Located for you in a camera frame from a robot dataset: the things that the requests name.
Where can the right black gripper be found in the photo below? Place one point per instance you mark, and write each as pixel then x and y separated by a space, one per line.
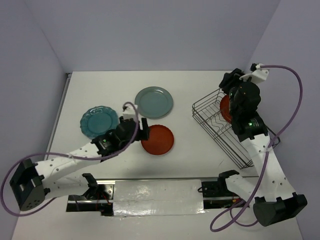
pixel 230 78

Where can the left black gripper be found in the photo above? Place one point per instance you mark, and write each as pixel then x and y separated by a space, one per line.
pixel 145 129

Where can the grey-blue round plate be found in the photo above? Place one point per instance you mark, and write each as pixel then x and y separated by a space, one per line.
pixel 154 102

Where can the orange scalloped plate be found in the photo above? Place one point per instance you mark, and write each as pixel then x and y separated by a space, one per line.
pixel 160 141

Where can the teal ornate plate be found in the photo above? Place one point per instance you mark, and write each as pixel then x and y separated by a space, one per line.
pixel 98 120

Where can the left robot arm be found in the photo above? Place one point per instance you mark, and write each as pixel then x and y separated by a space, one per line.
pixel 34 182

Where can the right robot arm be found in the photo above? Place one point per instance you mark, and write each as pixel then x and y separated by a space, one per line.
pixel 272 199

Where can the silver taped panel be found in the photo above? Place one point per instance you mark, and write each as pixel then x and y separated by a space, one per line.
pixel 157 198

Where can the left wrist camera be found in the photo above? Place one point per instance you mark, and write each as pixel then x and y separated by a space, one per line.
pixel 129 112

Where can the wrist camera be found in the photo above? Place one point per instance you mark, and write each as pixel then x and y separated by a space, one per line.
pixel 129 112
pixel 257 75

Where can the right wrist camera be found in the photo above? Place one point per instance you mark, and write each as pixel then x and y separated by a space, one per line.
pixel 257 75

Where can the wire dish rack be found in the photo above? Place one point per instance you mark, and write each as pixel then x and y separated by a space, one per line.
pixel 206 112

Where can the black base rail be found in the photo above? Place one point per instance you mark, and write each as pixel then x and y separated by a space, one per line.
pixel 214 197

